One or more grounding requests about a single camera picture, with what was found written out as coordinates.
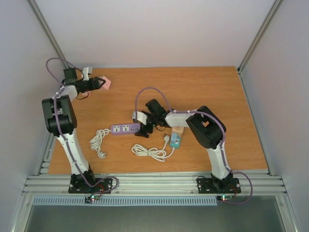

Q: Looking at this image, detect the large pink cube plug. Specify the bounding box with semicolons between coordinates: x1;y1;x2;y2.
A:
100;76;112;90

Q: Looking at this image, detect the purple power strip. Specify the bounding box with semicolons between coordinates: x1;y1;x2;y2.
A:
111;123;140;135

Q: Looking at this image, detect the small blue plug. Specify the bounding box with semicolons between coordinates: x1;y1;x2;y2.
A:
170;133;181;145

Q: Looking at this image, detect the teal power strip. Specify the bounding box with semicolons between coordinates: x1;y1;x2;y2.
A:
169;134;181;149

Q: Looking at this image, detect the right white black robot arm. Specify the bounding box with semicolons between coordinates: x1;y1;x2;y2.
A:
132;99;233;192

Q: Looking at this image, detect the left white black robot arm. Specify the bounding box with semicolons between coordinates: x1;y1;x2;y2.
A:
42;68;106;193

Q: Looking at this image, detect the wooden cube plug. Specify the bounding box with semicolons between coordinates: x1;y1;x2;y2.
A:
171;126;184;137

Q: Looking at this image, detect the left small circuit board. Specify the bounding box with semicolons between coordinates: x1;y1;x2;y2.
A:
84;196;100;203

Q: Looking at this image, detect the small circuit board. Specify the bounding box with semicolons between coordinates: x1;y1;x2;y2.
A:
217;195;235;202
84;196;100;203

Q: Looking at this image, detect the right small circuit board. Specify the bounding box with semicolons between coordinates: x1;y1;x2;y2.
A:
217;195;235;202

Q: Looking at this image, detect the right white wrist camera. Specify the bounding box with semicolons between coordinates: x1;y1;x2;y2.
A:
132;111;148;125

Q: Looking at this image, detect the white coiled teal-strip cable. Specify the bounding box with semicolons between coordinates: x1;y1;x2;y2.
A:
131;134;176;162

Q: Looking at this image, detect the white coiled strip cable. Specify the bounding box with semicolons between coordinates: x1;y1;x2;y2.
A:
89;128;112;160

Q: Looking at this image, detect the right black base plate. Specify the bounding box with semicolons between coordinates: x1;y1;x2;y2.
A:
196;176;241;194

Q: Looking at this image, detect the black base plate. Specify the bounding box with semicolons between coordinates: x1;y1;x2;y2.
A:
68;178;114;194
196;176;241;194

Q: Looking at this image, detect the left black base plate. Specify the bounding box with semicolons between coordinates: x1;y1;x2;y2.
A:
68;178;114;194

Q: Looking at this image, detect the aluminium front rail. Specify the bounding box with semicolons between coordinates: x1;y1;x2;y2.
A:
22;174;287;196

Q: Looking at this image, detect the blue slotted cable duct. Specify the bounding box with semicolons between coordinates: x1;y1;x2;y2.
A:
33;196;217;206

